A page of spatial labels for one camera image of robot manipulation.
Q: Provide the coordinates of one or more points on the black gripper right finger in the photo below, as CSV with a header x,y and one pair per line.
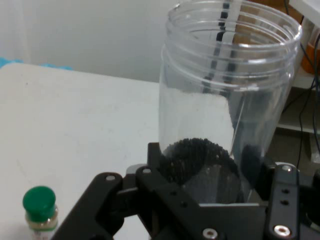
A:
x,y
283,205

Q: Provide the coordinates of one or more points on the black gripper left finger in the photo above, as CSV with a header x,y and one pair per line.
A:
x,y
162,200

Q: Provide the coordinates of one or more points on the clear plastic jar black seeds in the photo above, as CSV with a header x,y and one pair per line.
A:
x,y
200,120

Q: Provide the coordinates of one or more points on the green cap spice bottle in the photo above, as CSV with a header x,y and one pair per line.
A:
x,y
40,202

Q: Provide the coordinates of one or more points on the orange plastic container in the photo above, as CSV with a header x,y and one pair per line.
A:
x,y
310,57

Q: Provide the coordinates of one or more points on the light blue foam mat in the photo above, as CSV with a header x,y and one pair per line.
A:
x,y
15,61

